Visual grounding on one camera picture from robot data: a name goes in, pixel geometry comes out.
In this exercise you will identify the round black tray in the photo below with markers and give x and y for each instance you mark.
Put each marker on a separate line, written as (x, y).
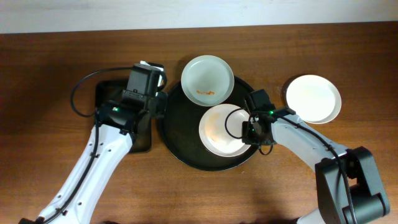
(180, 131)

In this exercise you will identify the black rectangular tray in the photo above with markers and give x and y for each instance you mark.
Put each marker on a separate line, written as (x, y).
(143, 140)

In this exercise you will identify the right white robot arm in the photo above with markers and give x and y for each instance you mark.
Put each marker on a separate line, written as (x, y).
(349, 186)

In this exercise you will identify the pale pink plate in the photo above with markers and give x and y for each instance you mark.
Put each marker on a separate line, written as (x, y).
(213, 133)

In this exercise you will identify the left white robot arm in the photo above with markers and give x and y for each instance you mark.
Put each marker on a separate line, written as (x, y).
(112, 137)

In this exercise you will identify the pale green plate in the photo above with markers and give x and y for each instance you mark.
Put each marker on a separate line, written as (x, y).
(207, 80)

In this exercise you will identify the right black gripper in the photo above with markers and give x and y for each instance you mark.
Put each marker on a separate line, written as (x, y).
(249, 134)

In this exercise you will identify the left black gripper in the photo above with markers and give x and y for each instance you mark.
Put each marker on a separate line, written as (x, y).
(160, 104)

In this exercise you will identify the white plate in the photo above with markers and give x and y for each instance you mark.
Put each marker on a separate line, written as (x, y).
(314, 98)

